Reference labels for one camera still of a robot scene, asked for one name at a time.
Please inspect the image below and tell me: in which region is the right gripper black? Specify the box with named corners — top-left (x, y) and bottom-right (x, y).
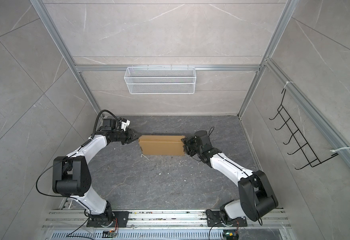
top-left (181, 135), bottom-right (203, 157)

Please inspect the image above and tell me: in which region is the brown cardboard box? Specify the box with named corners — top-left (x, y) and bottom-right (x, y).
top-left (139, 135), bottom-right (185, 156)

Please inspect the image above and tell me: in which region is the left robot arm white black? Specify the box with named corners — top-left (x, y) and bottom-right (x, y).
top-left (52, 117), bottom-right (142, 216)

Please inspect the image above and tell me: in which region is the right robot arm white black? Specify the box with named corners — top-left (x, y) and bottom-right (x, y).
top-left (181, 131), bottom-right (279, 223)

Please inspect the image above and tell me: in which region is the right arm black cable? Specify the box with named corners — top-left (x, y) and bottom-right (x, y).
top-left (192, 125), bottom-right (264, 226)

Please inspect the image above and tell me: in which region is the white wire mesh basket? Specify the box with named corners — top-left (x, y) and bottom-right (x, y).
top-left (124, 67), bottom-right (197, 95)

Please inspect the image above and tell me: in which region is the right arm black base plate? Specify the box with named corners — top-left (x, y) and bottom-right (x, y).
top-left (205, 209), bottom-right (248, 228)

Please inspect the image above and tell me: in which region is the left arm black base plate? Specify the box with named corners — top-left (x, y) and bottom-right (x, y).
top-left (86, 211), bottom-right (130, 228)

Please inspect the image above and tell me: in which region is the black wire hook rack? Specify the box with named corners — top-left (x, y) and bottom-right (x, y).
top-left (269, 89), bottom-right (339, 170)

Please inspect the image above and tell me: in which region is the aluminium mounting rail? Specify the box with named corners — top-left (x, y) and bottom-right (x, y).
top-left (38, 209), bottom-right (296, 240)

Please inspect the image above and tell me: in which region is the aluminium frame post left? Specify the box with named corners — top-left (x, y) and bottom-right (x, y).
top-left (30, 0), bottom-right (101, 113)

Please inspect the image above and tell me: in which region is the aluminium frame post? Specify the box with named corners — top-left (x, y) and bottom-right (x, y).
top-left (30, 0), bottom-right (101, 113)
top-left (237, 0), bottom-right (299, 121)

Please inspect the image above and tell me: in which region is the aluminium frame post right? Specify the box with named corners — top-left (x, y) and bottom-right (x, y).
top-left (237, 0), bottom-right (299, 121)

